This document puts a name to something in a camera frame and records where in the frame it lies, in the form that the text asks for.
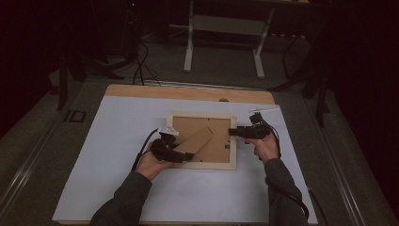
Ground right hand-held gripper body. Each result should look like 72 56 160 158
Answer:
238 105 281 139

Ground white work mat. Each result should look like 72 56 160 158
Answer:
51 95 319 224

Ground light wooden photo frame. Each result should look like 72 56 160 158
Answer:
165 110 238 171

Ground black metal stand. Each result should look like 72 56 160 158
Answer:
56 51 126 111
268 60 331 128

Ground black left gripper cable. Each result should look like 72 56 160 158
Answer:
131 127 160 172

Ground black floor cables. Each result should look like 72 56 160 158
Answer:
131 40 162 87

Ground person's right hand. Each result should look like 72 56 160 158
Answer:
245 133 281 166

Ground white metal desk frame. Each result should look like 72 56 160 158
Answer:
183 0 277 80

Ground black floor socket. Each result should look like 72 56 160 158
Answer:
63 109 88 123

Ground person's left hand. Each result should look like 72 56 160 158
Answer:
135 142 182 182

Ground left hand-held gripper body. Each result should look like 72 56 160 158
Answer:
150 126 186 164

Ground thin black cable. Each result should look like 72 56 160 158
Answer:
306 184 329 226

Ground wooden table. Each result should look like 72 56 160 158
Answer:
51 83 319 226

